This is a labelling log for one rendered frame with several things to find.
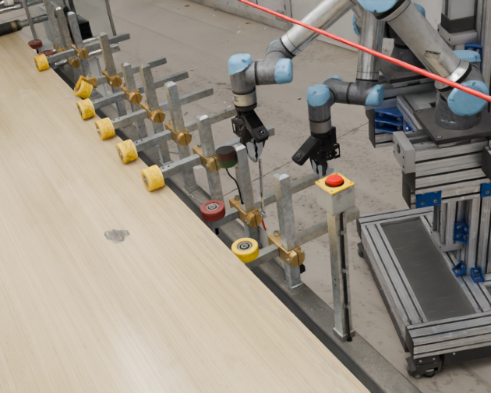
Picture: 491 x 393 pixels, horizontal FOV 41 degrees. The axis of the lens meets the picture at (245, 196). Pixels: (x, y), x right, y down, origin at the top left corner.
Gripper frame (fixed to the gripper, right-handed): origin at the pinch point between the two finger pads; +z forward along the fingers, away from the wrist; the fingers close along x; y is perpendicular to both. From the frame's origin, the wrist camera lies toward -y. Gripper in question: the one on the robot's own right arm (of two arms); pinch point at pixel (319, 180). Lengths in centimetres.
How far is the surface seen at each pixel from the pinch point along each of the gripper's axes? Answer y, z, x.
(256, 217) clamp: -31.1, -3.2, -8.6
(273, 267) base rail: -31.4, 12.6, -16.5
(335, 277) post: -33, -10, -55
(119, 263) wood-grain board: -78, -7, -8
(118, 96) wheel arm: -37, -13, 98
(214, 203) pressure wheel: -40.7, -7.8, 1.1
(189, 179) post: -32, 7, 44
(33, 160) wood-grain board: -83, -7, 78
